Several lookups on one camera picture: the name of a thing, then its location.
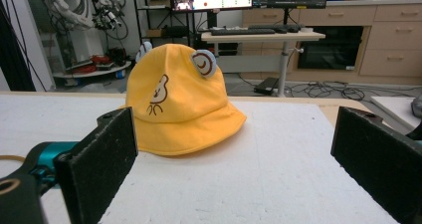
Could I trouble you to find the yellow bucket hat with ears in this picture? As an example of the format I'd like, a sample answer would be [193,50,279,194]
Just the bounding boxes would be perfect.
[124,41,248,157]

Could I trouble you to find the black metal shelf rack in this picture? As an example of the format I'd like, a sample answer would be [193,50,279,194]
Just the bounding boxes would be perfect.
[131,0,203,48]

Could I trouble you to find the bundle of black floor cables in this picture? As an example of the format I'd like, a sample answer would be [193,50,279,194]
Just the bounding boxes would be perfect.
[286,81,422,102]

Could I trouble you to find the tan cable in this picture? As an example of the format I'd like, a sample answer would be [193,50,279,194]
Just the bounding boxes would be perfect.
[0,154,27,163]

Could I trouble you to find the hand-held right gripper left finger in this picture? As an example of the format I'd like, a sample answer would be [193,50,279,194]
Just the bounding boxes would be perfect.
[53,107,138,224]

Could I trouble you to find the light wooden standing desk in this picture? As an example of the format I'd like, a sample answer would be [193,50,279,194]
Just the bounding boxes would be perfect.
[200,30,326,98]

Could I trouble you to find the light wooden cabinet with drawers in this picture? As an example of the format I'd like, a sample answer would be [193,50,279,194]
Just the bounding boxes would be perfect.
[241,0,422,86]

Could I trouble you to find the black built-in oven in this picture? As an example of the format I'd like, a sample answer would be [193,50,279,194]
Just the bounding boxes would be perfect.
[297,25,364,71]

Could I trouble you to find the round white platform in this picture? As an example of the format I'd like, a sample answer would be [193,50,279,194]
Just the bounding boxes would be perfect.
[52,54,132,80]

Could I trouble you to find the grey cloth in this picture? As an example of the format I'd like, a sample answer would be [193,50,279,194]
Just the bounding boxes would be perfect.
[410,95,422,119]

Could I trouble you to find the black keyboard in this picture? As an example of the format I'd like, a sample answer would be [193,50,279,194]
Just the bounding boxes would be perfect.
[210,28,277,37]
[248,23,302,34]

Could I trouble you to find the black box on floor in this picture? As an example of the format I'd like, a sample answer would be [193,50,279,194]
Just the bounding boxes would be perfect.
[253,77,280,96]

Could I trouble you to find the white side table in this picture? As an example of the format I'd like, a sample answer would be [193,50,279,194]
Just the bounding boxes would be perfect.
[370,95,422,129]

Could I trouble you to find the white foam mat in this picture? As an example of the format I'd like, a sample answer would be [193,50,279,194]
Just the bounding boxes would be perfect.
[0,94,399,224]

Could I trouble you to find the white robot arms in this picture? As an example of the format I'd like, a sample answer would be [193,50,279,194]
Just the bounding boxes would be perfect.
[35,0,129,42]

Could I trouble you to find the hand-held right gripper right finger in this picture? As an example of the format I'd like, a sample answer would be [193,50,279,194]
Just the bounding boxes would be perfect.
[330,106,422,224]

